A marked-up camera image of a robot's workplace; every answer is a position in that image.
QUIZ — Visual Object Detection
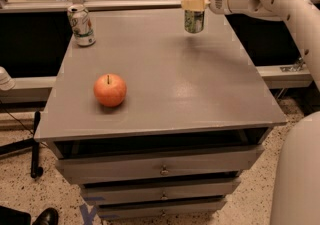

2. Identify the grey metal railing frame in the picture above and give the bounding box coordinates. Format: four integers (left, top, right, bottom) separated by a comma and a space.
0, 0, 320, 105

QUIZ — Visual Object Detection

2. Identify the black tripod stand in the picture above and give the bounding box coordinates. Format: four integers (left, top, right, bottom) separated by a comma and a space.
0, 111, 44, 179

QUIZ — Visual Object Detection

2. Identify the top grey drawer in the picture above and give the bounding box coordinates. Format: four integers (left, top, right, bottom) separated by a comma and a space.
56, 145, 264, 184

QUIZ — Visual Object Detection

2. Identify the white cylindrical object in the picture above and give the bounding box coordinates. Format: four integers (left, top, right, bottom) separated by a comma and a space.
0, 66, 15, 91

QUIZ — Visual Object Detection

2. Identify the black shoe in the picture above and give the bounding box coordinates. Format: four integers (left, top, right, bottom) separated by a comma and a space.
32, 208, 59, 225

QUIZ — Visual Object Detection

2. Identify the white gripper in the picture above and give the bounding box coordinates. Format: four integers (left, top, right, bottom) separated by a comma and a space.
181, 0, 231, 15

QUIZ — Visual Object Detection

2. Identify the white green soda can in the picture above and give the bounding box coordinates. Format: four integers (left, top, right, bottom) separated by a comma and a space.
67, 4, 95, 47

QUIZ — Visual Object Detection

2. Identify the bottom grey drawer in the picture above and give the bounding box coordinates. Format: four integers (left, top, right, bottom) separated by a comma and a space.
97, 197, 226, 220

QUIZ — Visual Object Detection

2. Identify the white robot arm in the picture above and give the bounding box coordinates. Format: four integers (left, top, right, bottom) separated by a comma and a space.
181, 0, 320, 225

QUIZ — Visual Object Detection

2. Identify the middle grey drawer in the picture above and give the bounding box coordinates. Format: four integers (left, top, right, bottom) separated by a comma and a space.
81, 178, 240, 205

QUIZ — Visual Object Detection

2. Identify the grey drawer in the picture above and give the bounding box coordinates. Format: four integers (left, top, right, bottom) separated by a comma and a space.
81, 178, 240, 205
56, 145, 264, 184
97, 197, 226, 220

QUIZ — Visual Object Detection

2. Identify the red orange apple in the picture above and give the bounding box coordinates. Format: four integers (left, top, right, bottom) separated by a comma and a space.
93, 74, 127, 107

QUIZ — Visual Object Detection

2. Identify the grey drawer cabinet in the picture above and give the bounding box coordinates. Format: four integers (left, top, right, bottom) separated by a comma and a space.
34, 6, 288, 221

